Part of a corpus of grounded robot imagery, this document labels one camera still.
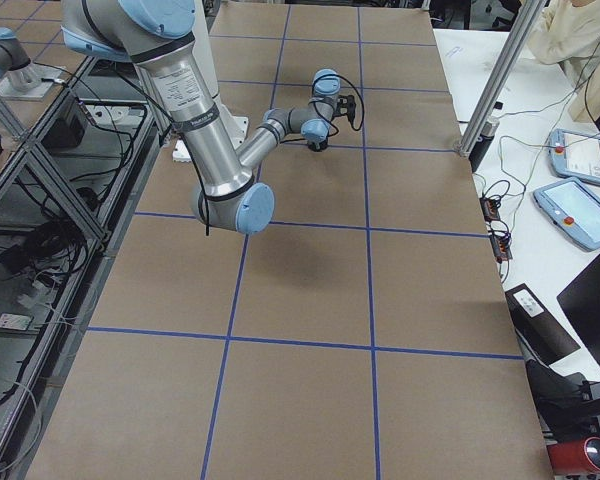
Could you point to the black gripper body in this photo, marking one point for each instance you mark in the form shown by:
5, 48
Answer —
318, 145

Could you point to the black box with label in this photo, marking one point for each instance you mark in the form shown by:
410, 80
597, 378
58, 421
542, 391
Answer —
538, 326

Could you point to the red cylindrical bottle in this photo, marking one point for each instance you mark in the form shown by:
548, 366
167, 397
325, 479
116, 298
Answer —
578, 457

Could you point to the aluminium side frame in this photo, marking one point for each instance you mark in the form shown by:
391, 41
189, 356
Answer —
74, 155

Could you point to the teach pendant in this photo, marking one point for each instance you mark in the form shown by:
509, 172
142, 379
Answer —
573, 154
574, 209

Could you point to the aluminium frame post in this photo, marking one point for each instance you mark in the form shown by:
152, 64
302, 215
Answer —
505, 62

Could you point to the person in cream sweater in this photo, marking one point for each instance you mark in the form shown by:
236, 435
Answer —
567, 33

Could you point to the upper teach pendant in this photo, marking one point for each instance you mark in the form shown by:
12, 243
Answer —
573, 154

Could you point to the brown paper table cover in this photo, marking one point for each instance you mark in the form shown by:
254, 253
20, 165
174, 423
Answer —
362, 335

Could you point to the lower teach pendant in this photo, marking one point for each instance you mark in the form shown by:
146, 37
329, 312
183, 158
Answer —
574, 209

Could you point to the black mesh pen cup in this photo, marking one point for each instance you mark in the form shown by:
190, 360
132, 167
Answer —
318, 146

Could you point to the smartphone on lower shelf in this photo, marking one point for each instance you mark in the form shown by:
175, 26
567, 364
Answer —
16, 322

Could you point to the orange black connector block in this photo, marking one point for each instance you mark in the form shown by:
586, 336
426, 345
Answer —
490, 209

